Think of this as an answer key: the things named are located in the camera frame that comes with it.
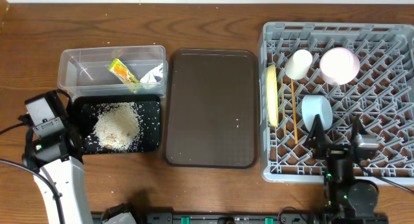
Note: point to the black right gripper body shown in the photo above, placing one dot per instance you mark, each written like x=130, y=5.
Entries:
x=336, y=151

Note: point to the cream paper cup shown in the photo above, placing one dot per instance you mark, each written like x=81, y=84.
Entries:
x=298, y=64

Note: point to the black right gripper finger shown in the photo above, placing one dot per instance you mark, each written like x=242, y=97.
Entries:
x=356, y=129
x=316, y=140

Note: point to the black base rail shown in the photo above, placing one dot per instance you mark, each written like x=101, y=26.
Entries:
x=169, y=218

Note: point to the yellow snack wrapper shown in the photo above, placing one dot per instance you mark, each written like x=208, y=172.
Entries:
x=121, y=71

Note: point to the crumpled white tissue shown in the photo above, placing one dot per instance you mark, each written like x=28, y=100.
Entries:
x=153, y=76

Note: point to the light blue bowl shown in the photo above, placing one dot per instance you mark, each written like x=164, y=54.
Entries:
x=313, y=105

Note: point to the pink bowl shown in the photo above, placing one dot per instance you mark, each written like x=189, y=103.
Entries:
x=339, y=66

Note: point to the grey dishwasher rack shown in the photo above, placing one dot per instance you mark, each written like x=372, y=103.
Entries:
x=381, y=95

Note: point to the clear plastic bin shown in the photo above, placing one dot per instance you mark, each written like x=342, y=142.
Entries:
x=84, y=72

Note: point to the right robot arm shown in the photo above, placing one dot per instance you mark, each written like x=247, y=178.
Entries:
x=350, y=200

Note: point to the dark brown serving tray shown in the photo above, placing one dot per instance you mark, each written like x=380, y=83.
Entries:
x=212, y=116

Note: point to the wooden chopstick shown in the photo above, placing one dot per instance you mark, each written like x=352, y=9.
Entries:
x=294, y=111
x=283, y=111

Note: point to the yellow plate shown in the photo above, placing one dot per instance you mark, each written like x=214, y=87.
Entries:
x=272, y=96

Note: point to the black waste tray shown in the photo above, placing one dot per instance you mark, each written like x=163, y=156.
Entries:
x=149, y=110

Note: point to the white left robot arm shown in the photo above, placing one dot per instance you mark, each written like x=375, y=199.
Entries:
x=53, y=153

